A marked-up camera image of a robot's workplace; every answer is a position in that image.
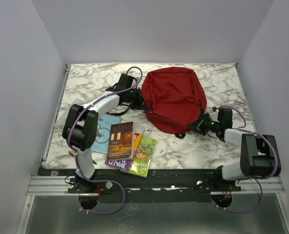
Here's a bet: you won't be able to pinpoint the dark brown paperback book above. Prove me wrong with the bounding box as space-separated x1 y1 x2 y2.
107 121 134 161

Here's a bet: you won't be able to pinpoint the aluminium mounting rail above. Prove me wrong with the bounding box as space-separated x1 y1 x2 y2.
27 176 286 196

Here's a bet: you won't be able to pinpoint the light blue book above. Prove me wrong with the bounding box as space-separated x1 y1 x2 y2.
91 115 121 154

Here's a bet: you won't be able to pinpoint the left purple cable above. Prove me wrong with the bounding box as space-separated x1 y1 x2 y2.
68 66 143 215

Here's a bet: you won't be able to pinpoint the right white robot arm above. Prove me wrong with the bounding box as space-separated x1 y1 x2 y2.
188 106 281 191

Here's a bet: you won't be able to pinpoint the clear plastic organizer box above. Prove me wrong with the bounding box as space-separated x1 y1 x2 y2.
54 98 85 129

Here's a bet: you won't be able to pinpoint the yellow handled pliers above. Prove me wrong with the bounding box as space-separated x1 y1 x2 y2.
68 150 97 165

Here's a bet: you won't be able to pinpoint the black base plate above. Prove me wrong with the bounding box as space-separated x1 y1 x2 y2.
38 168 241 203

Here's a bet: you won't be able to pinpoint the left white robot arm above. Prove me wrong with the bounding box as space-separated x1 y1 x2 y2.
62 73 143 193

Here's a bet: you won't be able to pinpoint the purple Roald Dahl book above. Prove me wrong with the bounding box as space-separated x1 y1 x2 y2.
105 133 142 170

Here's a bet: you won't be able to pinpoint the green Treehouse book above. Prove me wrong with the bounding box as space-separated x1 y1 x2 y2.
120 136 156 178

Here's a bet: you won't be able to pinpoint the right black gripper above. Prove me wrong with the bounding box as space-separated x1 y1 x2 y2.
186 113 221 137

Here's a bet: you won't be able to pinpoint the red backpack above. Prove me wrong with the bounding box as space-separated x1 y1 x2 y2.
138 67 207 139

